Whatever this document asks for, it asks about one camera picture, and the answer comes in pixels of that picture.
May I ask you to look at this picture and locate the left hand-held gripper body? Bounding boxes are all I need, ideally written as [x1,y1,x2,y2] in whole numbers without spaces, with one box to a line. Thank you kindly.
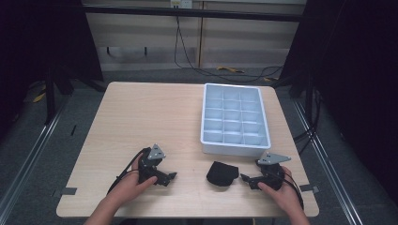
[137,142,167,186]

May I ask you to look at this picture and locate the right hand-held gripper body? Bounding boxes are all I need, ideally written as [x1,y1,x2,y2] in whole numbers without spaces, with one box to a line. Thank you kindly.
[254,151,292,191]

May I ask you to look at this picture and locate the black cloth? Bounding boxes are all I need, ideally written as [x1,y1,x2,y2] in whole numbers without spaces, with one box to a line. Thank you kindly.
[206,160,240,188]

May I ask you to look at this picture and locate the white divided storage box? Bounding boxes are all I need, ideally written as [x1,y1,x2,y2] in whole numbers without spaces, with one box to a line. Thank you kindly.
[199,82,272,158]

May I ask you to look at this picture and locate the person's left hand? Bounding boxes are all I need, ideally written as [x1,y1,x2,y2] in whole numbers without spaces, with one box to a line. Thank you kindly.
[107,161,159,208]

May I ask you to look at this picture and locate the person's right hand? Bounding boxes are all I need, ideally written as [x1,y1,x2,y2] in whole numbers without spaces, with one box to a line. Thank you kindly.
[257,166,304,214]

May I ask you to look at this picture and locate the grey tape piece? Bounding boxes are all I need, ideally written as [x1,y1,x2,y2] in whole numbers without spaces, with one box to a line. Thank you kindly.
[298,184,320,194]
[52,187,78,198]

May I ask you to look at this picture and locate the yellow floor tape strip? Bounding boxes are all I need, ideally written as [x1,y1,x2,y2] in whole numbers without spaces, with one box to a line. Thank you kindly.
[32,84,47,104]
[216,65,246,75]

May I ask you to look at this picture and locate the black curtain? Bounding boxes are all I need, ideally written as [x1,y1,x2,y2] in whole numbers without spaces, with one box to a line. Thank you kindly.
[278,0,398,205]
[0,0,105,139]

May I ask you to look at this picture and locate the black horizontal bar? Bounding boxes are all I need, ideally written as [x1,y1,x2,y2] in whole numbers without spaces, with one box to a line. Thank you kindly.
[82,5,304,23]

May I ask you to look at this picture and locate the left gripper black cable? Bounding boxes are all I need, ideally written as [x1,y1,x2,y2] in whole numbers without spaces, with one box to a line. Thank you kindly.
[106,147,151,195]

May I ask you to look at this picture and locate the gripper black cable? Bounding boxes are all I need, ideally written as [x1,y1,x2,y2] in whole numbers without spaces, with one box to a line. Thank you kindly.
[106,147,151,195]
[271,170,305,211]

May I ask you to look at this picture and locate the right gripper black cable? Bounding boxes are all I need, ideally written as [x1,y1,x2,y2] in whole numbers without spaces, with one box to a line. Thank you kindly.
[271,170,305,211]

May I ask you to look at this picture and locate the black stand cables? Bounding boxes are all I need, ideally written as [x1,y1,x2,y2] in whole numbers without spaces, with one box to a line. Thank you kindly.
[292,78,323,156]

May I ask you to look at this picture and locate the metal floor rail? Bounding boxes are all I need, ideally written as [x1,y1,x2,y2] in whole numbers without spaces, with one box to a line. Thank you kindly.
[0,98,69,219]
[292,99,365,225]

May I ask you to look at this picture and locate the black floor cable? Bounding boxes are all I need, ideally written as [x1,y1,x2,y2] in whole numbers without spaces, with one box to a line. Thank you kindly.
[174,15,284,84]

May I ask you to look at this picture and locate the white wall socket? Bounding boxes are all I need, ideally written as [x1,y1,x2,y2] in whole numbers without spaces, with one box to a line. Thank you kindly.
[170,0,193,9]

